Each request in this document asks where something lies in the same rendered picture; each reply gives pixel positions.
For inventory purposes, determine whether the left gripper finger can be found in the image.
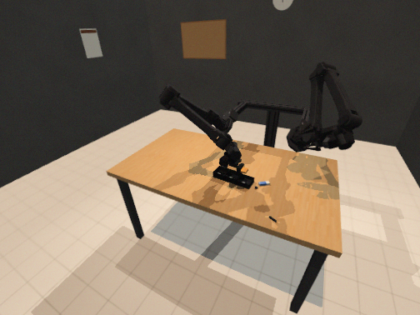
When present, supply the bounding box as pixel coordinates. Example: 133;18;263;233
298;122;314;134
303;142;320;151

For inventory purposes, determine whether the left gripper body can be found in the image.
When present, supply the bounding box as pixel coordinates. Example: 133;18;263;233
312;123;323;151

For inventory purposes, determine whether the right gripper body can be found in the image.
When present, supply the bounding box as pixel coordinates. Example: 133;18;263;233
229;158;243;169

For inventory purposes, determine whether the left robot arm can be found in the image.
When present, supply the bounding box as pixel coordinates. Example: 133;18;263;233
290;62;363;150

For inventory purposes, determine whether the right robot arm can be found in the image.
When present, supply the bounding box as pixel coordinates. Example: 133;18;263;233
159;84;242;168

